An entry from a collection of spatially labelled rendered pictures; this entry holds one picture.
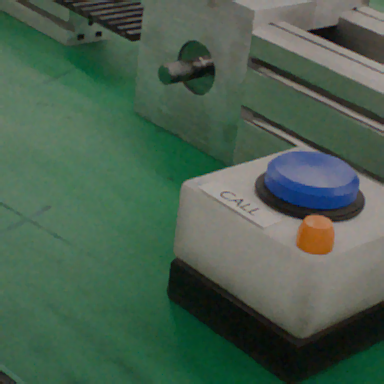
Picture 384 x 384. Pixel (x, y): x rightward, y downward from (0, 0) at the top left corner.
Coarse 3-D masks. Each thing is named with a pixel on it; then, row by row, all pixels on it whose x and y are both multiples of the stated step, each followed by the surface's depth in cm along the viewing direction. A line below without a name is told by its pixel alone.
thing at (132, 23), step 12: (60, 0) 76; (72, 0) 75; (84, 0) 76; (96, 0) 76; (108, 0) 76; (120, 0) 77; (84, 12) 74; (96, 12) 74; (108, 12) 74; (120, 12) 75; (132, 12) 75; (108, 24) 72; (120, 24) 72; (132, 24) 72; (132, 36) 71
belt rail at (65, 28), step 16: (0, 0) 82; (16, 0) 81; (32, 0) 79; (48, 0) 77; (16, 16) 81; (32, 16) 79; (48, 16) 79; (64, 16) 76; (80, 16) 77; (48, 32) 78; (64, 32) 77; (80, 32) 77; (96, 32) 79
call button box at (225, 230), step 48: (192, 192) 46; (240, 192) 46; (192, 240) 47; (240, 240) 45; (288, 240) 43; (336, 240) 44; (192, 288) 48; (240, 288) 45; (288, 288) 43; (336, 288) 44; (240, 336) 46; (288, 336) 44; (336, 336) 45
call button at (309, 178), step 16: (272, 160) 47; (288, 160) 47; (304, 160) 47; (320, 160) 47; (336, 160) 47; (272, 176) 46; (288, 176) 45; (304, 176) 45; (320, 176) 46; (336, 176) 46; (352, 176) 46; (272, 192) 46; (288, 192) 45; (304, 192) 45; (320, 192) 45; (336, 192) 45; (352, 192) 45; (320, 208) 45
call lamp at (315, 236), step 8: (312, 216) 43; (320, 216) 43; (304, 224) 42; (312, 224) 42; (320, 224) 42; (328, 224) 42; (304, 232) 42; (312, 232) 42; (320, 232) 42; (328, 232) 42; (296, 240) 43; (304, 240) 42; (312, 240) 42; (320, 240) 42; (328, 240) 42; (304, 248) 42; (312, 248) 42; (320, 248) 42; (328, 248) 42
